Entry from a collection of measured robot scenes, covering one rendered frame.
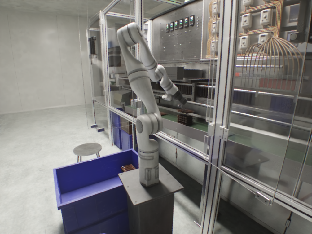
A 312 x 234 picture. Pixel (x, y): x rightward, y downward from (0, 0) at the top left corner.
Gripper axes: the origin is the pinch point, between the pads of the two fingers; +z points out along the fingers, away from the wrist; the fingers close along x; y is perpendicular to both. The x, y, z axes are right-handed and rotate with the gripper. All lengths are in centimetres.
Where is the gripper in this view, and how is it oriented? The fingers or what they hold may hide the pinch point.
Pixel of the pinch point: (185, 111)
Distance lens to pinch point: 123.4
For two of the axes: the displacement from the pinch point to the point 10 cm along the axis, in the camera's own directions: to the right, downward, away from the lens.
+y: 5.8, -7.9, 2.0
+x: -5.3, -1.9, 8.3
